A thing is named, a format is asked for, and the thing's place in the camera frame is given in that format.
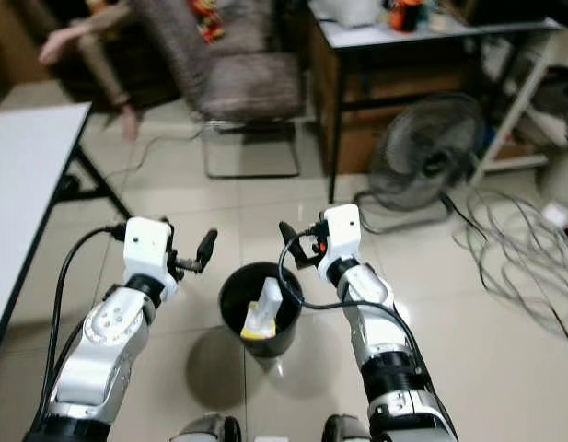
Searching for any black round rubbish bin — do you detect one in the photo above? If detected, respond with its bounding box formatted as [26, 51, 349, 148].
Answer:
[218, 262, 307, 358]

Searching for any white yellow carton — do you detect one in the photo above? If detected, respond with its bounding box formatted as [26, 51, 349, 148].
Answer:
[242, 276, 285, 343]

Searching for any black floor fan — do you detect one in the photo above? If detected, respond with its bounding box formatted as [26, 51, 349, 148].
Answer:
[353, 92, 493, 224]

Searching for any grey fabric chair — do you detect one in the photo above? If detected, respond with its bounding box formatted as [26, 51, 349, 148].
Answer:
[136, 0, 307, 181]

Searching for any robot left leg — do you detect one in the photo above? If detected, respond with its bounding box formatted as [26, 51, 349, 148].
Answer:
[178, 413, 244, 442]

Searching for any robot leg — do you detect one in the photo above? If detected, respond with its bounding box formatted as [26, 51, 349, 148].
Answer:
[178, 413, 244, 442]
[320, 414, 369, 442]

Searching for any robot right leg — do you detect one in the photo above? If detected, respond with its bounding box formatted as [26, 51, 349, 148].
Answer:
[320, 414, 369, 442]

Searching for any white top wooden desk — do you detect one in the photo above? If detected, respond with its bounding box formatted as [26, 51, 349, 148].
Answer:
[307, 0, 566, 204]

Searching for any white bag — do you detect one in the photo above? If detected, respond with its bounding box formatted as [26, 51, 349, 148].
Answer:
[315, 0, 387, 27]

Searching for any red yellow colourful item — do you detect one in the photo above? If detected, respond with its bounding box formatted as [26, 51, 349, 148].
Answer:
[191, 0, 226, 45]

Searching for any orange black object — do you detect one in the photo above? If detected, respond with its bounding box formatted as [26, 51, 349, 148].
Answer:
[389, 0, 428, 34]

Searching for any white power adapter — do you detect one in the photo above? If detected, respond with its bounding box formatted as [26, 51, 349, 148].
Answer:
[541, 203, 568, 230]

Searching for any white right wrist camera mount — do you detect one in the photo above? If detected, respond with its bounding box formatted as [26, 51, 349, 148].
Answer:
[319, 204, 365, 273]

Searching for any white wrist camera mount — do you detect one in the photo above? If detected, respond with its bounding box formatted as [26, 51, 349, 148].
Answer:
[319, 204, 365, 273]
[123, 217, 175, 283]

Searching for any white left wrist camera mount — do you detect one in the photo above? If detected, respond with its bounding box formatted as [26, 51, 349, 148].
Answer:
[123, 217, 175, 283]

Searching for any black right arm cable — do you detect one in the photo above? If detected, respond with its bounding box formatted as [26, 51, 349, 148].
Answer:
[279, 228, 424, 371]

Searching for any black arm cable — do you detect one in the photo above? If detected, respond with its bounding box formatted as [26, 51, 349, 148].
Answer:
[42, 224, 130, 436]
[279, 228, 424, 371]

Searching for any black table frame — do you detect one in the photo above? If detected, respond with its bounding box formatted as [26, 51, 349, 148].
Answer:
[44, 150, 139, 240]

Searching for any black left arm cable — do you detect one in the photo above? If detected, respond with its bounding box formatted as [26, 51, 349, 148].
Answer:
[42, 224, 130, 436]

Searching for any grey cable tangle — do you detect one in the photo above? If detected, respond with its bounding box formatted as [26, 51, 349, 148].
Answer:
[449, 184, 568, 353]

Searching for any white rack frame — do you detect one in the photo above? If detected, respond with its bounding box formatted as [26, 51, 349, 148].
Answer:
[471, 32, 568, 181]

